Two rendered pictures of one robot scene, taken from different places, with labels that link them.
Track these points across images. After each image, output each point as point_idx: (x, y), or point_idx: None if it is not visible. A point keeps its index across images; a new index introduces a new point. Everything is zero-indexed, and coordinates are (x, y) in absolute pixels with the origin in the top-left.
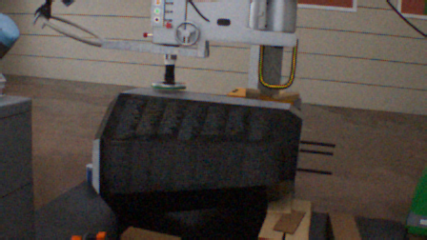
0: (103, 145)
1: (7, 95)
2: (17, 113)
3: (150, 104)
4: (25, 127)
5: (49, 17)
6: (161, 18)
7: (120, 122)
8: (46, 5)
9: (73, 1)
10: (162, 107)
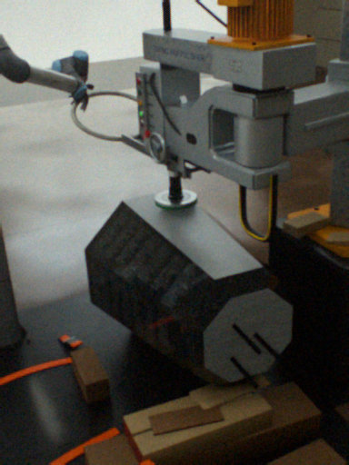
0: (86, 256)
1: None
2: None
3: (130, 223)
4: None
5: (86, 100)
6: (144, 123)
7: (103, 236)
8: None
9: (80, 93)
10: (134, 231)
